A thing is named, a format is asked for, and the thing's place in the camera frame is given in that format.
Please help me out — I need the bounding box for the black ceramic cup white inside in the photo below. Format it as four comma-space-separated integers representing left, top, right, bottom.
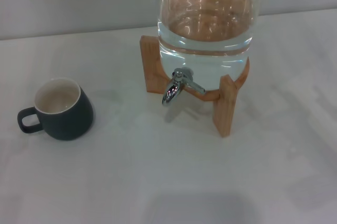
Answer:
17, 77, 94, 141

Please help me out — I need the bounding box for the chrome faucet tap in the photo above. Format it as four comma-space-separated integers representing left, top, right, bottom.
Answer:
161, 67, 206, 108

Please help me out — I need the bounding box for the wooden dispenser stand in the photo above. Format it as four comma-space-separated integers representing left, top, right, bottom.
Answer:
138, 35, 251, 139

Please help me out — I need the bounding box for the glass water dispenser jar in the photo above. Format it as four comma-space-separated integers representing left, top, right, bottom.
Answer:
157, 0, 264, 95

